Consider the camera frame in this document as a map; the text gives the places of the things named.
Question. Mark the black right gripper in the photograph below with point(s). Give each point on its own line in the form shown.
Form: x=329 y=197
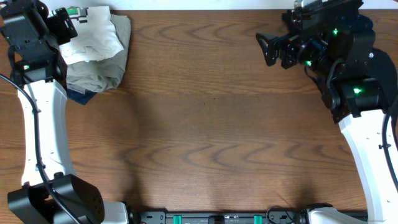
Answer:
x=290 y=47

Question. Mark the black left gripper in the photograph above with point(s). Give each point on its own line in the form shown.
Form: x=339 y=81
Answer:
x=61 y=27

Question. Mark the white printed t-shirt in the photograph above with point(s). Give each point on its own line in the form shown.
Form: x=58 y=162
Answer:
x=96 y=39

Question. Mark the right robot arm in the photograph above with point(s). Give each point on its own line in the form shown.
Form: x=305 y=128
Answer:
x=371 y=137

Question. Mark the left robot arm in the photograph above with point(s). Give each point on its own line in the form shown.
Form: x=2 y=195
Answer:
x=50 y=192

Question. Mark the folded khaki trousers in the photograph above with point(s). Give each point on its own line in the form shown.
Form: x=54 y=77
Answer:
x=98 y=76

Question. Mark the folded navy garment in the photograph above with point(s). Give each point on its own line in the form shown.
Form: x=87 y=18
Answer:
x=81 y=98

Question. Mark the black t-shirt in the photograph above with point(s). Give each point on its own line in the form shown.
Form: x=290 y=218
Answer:
x=357 y=69

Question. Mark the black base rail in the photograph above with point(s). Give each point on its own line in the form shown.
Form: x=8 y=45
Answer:
x=278 y=215

